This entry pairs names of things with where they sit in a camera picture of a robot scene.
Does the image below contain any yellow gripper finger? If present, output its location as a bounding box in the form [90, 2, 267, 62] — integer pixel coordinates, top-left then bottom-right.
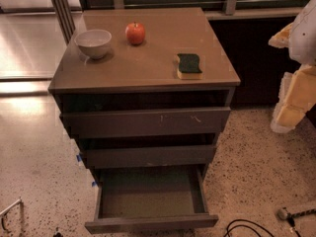
[268, 23, 292, 48]
[271, 65, 316, 133]

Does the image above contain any green yellow sponge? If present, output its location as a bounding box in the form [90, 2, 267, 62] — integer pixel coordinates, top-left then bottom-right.
[175, 53, 202, 80]

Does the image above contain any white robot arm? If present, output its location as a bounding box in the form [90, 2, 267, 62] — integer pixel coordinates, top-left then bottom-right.
[269, 0, 316, 133]

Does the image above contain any top drawer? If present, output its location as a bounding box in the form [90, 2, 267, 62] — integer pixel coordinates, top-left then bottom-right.
[61, 108, 230, 138]

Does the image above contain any middle drawer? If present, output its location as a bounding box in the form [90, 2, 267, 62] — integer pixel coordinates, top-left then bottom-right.
[85, 145, 216, 169]

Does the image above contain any brown drawer cabinet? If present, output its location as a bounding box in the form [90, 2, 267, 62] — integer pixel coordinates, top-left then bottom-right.
[48, 8, 240, 174]

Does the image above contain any open bottom drawer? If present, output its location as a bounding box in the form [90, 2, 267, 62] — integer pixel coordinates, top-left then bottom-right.
[85, 165, 218, 234]

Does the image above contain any red apple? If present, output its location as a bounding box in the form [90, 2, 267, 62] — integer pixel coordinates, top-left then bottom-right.
[125, 22, 145, 45]

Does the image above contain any white ceramic bowl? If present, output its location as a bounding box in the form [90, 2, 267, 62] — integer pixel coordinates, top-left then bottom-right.
[74, 30, 112, 59]

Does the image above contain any blue tape piece upper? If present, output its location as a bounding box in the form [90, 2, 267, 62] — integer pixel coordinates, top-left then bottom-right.
[76, 154, 82, 162]

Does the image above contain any braided cable with plug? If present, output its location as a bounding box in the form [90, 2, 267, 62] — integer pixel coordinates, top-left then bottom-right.
[276, 206, 316, 237]

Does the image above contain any black floor cable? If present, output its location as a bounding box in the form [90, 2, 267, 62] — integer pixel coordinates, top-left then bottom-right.
[223, 218, 276, 237]

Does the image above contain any metal frame on floor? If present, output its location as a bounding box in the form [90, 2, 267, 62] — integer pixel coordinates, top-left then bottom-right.
[0, 197, 24, 234]

